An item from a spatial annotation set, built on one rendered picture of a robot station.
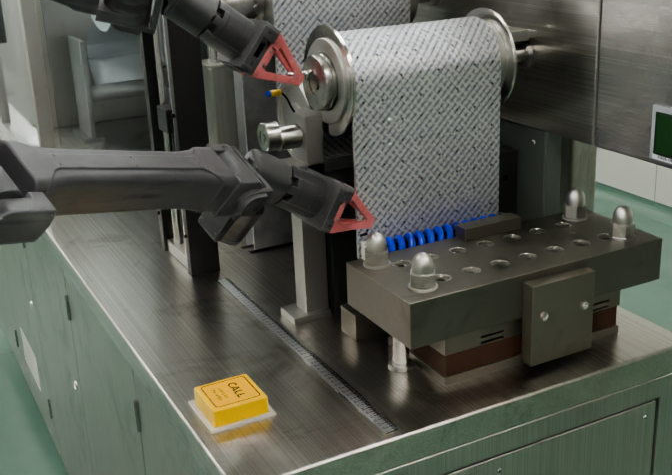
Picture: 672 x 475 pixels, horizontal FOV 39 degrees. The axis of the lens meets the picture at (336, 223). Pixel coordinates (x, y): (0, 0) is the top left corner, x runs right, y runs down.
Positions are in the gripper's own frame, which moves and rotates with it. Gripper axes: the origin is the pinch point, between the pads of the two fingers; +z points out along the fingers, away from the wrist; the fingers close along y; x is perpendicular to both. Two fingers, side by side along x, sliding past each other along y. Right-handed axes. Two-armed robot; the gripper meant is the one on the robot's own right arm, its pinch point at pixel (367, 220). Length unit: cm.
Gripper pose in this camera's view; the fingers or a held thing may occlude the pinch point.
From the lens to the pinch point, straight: 129.6
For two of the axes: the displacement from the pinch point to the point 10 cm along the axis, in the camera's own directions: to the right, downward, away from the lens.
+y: 4.6, 2.7, -8.4
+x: 4.2, -9.1, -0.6
